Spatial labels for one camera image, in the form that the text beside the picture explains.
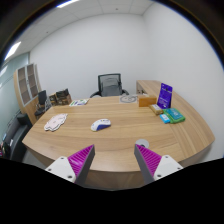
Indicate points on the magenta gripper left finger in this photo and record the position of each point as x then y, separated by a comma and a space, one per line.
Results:
74, 168

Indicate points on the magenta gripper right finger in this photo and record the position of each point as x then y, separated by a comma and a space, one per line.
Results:
154, 166

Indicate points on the small blue box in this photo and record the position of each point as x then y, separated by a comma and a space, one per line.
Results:
164, 118

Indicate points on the small tan box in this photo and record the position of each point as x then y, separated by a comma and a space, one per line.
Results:
156, 109

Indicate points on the green flat box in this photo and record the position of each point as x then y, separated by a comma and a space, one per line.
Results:
174, 115

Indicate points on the green and white booklet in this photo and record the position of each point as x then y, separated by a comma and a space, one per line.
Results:
79, 102

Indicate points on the orange-brown cardboard box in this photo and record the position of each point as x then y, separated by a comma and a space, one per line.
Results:
145, 101

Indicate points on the purple standing box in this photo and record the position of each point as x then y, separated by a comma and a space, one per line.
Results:
165, 96

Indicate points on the round grey coaster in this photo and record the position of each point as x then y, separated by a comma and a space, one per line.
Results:
128, 99

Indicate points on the dark brown cardboard box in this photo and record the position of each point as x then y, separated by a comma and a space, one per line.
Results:
61, 97

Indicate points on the black side chair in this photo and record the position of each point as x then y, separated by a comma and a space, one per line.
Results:
43, 104

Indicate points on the black sofa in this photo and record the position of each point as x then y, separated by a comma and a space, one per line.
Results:
13, 148

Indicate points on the wooden side desk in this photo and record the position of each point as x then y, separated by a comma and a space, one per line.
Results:
149, 87

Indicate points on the black mesh office chair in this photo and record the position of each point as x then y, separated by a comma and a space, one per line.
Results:
109, 85

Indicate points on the wooden shelf cabinet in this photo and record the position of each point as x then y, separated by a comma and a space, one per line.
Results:
27, 87

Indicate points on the round cable grommet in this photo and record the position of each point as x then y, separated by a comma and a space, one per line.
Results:
142, 142

